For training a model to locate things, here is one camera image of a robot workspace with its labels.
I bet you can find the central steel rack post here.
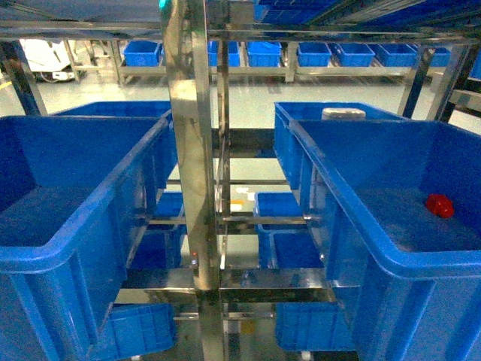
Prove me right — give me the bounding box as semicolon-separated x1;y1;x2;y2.
159;1;225;360

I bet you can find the blue bin behind target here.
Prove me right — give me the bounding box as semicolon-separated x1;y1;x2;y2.
274;102;407;190

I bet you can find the white cylindrical container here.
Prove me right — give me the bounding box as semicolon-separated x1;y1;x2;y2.
321;108;366;120

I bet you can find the red one-stud toy block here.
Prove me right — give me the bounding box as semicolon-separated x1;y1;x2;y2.
425;193;455;219

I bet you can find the blue left target bin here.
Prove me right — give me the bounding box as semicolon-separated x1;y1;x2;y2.
1;116;172;360

